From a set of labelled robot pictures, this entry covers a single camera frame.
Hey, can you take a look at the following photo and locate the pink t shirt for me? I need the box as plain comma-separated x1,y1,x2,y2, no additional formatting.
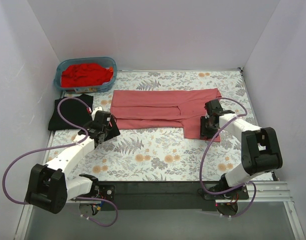
110,88,222,139

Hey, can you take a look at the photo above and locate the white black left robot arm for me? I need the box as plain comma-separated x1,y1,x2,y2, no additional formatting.
25,108,120,214

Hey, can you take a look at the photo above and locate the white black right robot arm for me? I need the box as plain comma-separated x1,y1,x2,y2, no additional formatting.
199,98,283,199

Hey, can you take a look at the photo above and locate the folded black t shirt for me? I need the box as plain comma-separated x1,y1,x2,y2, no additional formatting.
48,98,92,131

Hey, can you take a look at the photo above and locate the teal plastic laundry basket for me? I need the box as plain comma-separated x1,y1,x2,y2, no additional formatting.
53,57,117,93

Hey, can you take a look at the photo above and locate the red t shirt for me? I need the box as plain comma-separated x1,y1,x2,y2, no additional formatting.
60,63,114,88

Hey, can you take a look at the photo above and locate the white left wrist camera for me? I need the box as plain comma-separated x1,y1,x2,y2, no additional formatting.
86,106,103,120

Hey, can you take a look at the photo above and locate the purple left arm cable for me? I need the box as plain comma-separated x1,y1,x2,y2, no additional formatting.
2,97,119,228

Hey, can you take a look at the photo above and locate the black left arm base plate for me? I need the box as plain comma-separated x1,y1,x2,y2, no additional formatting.
93,185,115,201

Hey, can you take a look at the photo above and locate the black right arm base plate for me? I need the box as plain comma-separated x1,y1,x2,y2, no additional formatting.
197,181,249,201

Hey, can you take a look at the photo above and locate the aluminium frame rail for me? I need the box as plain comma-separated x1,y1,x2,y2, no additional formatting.
15,181,305,240

